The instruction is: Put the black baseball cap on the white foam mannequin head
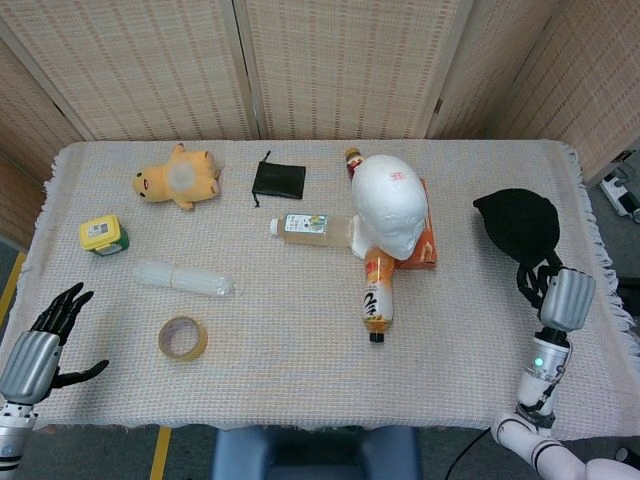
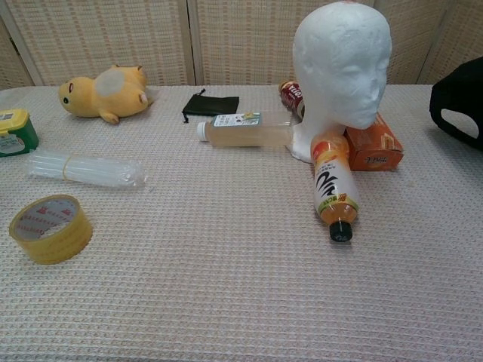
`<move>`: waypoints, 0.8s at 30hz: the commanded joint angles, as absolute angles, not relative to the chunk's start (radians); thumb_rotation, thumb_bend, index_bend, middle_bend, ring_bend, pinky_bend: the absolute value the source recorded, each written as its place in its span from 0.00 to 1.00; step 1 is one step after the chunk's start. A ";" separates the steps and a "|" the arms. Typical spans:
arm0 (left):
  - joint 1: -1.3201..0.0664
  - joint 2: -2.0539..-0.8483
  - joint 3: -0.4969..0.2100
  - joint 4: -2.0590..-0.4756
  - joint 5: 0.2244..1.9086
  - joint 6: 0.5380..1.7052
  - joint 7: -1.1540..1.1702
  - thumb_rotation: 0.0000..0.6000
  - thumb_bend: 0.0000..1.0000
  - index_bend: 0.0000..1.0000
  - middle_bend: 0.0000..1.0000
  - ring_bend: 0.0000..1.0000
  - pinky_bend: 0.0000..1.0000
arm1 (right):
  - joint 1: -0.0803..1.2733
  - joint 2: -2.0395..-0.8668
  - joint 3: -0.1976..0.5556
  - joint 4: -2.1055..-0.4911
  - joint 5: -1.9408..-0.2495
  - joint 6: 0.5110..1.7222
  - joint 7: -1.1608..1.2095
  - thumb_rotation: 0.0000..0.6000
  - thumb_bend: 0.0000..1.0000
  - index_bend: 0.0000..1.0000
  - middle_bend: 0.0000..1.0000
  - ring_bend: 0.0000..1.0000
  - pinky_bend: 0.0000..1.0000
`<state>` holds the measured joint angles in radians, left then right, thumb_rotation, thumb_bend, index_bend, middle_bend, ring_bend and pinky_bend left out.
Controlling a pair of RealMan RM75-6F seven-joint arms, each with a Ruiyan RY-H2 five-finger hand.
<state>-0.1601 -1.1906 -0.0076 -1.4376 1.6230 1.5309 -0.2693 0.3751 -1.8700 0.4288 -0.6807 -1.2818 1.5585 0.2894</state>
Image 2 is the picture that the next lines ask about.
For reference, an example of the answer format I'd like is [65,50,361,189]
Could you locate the black baseball cap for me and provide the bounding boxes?
[429,56,483,152]

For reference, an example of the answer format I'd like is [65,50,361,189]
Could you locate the yellow plush toy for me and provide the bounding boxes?
[57,64,155,124]

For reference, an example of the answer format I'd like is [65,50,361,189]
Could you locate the red can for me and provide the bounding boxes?
[278,79,305,118]

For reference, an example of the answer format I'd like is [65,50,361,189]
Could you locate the clear tea bottle white cap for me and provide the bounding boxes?
[195,112,294,149]

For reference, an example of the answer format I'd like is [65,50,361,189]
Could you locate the green jar yellow lid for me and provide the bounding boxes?
[0,109,40,158]

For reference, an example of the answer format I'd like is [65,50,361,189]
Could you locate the orange juice bottle black cap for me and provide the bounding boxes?
[310,132,361,243]

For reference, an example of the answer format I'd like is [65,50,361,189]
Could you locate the white woven tablecloth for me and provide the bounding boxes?
[0,83,483,362]

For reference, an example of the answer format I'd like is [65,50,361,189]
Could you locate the bundle of clear glue sticks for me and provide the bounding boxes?
[26,150,147,190]

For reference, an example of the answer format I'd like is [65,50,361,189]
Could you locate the beige woven folding screen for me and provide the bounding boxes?
[0,0,483,91]

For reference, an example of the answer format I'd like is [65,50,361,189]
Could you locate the yellow packing tape roll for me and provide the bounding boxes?
[8,194,94,265]

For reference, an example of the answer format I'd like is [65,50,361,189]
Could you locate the white foam mannequin head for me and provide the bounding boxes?
[285,0,391,164]

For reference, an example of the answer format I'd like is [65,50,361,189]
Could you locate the orange cardboard box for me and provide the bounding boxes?
[342,112,405,172]

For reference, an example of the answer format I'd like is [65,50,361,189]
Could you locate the black drawstring pouch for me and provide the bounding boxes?
[181,88,240,124]

